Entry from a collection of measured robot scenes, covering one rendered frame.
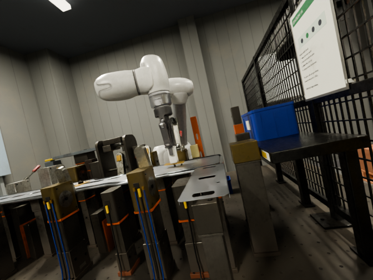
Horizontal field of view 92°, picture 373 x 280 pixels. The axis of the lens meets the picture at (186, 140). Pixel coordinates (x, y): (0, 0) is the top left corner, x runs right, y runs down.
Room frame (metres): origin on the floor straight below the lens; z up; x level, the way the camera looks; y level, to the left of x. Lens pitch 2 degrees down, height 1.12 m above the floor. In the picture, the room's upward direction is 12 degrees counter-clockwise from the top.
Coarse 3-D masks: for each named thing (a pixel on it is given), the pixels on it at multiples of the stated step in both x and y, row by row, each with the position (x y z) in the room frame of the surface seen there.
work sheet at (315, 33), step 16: (304, 0) 0.56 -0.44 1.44; (320, 0) 0.49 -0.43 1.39; (304, 16) 0.57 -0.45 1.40; (320, 16) 0.50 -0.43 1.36; (304, 32) 0.59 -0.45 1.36; (320, 32) 0.51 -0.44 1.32; (336, 32) 0.45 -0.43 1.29; (304, 48) 0.61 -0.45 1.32; (320, 48) 0.53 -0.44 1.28; (336, 48) 0.46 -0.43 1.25; (304, 64) 0.63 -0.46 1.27; (320, 64) 0.54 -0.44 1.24; (336, 64) 0.48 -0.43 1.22; (304, 80) 0.65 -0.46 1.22; (320, 80) 0.56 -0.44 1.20; (336, 80) 0.49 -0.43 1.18; (352, 80) 0.45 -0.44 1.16; (320, 96) 0.57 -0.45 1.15
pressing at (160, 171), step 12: (216, 156) 0.78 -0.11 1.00; (156, 168) 0.81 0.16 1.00; (168, 168) 0.74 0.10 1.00; (180, 168) 0.68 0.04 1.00; (192, 168) 0.64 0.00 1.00; (204, 168) 0.62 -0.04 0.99; (84, 180) 0.93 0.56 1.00; (96, 180) 0.86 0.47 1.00; (108, 180) 0.78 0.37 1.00; (120, 180) 0.71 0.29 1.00; (24, 192) 1.00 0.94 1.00; (36, 192) 0.91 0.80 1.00
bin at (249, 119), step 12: (264, 108) 0.72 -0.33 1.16; (276, 108) 0.72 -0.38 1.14; (288, 108) 0.71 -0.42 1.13; (252, 120) 0.76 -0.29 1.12; (264, 120) 0.72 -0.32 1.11; (276, 120) 0.72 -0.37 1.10; (288, 120) 0.71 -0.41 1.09; (252, 132) 0.82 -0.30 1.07; (264, 132) 0.72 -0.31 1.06; (276, 132) 0.72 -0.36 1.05; (288, 132) 0.71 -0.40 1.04
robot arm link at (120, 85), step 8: (112, 72) 0.71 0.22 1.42; (120, 72) 0.70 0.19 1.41; (128, 72) 0.70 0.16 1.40; (96, 80) 0.70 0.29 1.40; (104, 80) 0.68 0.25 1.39; (112, 80) 0.68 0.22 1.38; (120, 80) 0.68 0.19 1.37; (128, 80) 0.69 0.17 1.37; (96, 88) 0.69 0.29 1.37; (104, 88) 0.69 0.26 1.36; (112, 88) 0.68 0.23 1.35; (120, 88) 0.69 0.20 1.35; (128, 88) 0.70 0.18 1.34; (136, 88) 0.71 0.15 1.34; (104, 96) 0.70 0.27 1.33; (112, 96) 0.70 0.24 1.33; (120, 96) 0.71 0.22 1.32; (128, 96) 0.72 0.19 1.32
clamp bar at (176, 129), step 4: (172, 120) 0.88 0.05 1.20; (176, 120) 0.90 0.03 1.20; (176, 124) 0.90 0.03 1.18; (176, 128) 0.91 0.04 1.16; (176, 132) 0.91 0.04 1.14; (176, 136) 0.90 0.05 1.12; (176, 140) 0.90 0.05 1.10; (180, 140) 0.89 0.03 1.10; (180, 144) 0.88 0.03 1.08; (176, 148) 0.89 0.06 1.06; (180, 148) 0.88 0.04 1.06
